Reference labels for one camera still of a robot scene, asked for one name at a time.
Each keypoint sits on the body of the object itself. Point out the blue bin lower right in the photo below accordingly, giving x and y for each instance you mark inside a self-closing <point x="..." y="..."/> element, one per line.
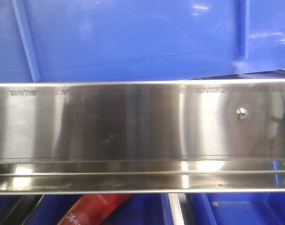
<point x="238" y="208"/>

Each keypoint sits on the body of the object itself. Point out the blue bin lower left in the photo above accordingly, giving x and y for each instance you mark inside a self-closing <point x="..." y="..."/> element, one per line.
<point x="139" y="209"/>

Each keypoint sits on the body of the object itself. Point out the silver screw on rail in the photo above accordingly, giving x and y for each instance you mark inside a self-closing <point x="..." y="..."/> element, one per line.
<point x="241" y="113"/>

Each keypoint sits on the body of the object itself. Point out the red snack package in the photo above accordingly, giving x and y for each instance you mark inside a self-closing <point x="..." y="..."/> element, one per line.
<point x="92" y="209"/>

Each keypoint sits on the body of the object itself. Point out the white shelf divider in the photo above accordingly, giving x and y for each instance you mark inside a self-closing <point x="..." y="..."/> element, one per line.
<point x="175" y="208"/>

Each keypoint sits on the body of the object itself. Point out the large blue plastic bin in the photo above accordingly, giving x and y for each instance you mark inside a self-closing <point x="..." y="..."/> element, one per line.
<point x="138" y="40"/>

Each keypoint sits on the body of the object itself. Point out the stainless steel shelf rail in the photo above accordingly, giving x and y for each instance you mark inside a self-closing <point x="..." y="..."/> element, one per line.
<point x="142" y="137"/>

